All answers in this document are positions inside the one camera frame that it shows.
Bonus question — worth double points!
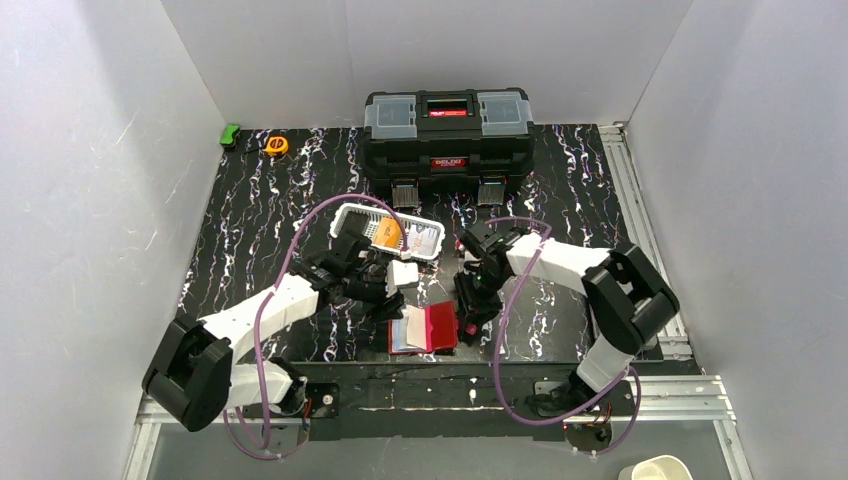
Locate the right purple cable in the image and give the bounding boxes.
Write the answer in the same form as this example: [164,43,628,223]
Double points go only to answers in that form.
[486,216,643,457]

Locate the white VIP card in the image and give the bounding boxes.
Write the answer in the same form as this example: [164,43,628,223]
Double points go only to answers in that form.
[407,224,443,261]

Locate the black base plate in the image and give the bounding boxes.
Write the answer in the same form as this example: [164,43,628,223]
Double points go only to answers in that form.
[231,360,598,443]

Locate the white cup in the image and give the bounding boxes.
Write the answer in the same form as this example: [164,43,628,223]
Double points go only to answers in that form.
[617,455,693,480]

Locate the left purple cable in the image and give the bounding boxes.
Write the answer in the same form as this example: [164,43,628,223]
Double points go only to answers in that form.
[221,193,411,462]

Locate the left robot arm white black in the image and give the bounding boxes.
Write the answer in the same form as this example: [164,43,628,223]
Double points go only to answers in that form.
[141,233,419,432]

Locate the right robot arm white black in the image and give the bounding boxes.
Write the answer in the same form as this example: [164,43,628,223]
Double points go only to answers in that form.
[454,222,680,402]

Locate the white plastic basket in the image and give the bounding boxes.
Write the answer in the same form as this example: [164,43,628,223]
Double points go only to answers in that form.
[330,203,446,262]

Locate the red leather card holder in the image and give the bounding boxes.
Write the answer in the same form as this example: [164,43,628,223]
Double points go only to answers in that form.
[388,302,459,355]

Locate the black VIP card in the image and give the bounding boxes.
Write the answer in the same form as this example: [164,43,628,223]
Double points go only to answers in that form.
[340,212,371,243]

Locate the black plastic toolbox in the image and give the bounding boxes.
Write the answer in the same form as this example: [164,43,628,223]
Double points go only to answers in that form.
[358,87,536,208]

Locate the orange tape measure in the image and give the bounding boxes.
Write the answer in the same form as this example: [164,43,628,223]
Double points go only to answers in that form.
[264,136,289,156]

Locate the aluminium rail frame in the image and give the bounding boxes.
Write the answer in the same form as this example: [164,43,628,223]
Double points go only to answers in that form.
[125,123,753,480]

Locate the green small object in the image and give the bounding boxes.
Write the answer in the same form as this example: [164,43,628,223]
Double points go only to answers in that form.
[219,124,241,150]

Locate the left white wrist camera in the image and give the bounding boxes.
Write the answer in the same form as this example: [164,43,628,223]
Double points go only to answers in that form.
[386,259,419,297]

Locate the purple cable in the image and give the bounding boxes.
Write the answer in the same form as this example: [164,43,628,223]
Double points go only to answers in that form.
[486,216,643,457]
[221,193,411,462]

